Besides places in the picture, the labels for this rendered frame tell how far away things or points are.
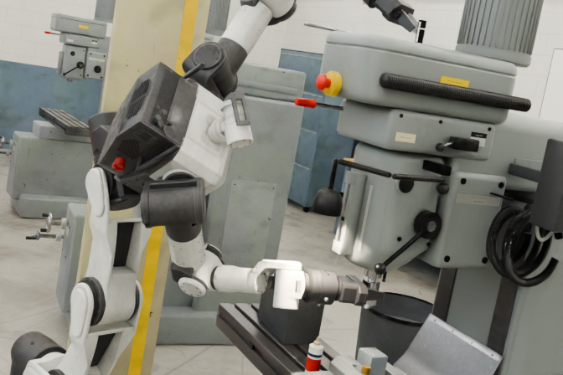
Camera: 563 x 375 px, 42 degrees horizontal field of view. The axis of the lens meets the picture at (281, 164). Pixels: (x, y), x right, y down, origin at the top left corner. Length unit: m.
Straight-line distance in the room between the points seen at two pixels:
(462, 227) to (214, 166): 0.66
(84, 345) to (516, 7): 1.50
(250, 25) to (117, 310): 0.90
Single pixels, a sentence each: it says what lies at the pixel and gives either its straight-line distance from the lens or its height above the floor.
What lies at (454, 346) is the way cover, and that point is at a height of 1.07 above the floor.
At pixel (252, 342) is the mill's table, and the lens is 2.33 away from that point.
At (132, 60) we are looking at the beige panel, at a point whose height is 1.69.
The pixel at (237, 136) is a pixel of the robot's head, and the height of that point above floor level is 1.59.
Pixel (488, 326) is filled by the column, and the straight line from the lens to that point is 2.19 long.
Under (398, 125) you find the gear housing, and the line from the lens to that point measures 1.76.
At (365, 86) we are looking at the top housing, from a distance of 1.70.
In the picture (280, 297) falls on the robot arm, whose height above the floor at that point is 1.21.
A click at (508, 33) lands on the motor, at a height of 1.96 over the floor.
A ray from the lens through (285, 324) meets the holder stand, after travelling 2.29.
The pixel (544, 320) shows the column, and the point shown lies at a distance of 2.16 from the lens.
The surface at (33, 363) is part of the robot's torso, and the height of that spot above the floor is 0.74.
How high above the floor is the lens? 1.78
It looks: 8 degrees down
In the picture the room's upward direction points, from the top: 10 degrees clockwise
